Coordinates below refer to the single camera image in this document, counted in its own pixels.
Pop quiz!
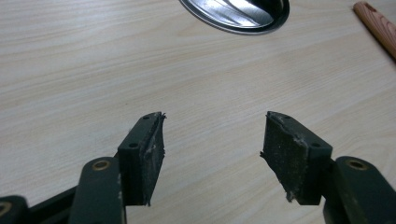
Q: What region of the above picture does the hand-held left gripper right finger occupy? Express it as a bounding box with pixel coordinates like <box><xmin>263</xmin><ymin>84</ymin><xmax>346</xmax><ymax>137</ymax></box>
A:
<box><xmin>260</xmin><ymin>110</ymin><xmax>333</xmax><ymax>206</ymax></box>

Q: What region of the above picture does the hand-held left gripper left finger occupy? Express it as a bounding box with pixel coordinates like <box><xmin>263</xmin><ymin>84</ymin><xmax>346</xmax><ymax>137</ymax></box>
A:
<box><xmin>117</xmin><ymin>111</ymin><xmax>167</xmax><ymax>207</ymax></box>

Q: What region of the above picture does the round metal bowl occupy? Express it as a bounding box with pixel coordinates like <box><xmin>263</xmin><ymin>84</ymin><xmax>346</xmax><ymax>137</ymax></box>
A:
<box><xmin>178</xmin><ymin>0</ymin><xmax>290</xmax><ymax>35</ymax></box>

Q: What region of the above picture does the wooden handle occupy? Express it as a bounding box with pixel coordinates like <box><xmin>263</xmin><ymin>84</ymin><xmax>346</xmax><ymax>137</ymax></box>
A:
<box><xmin>352</xmin><ymin>1</ymin><xmax>396</xmax><ymax>60</ymax></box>

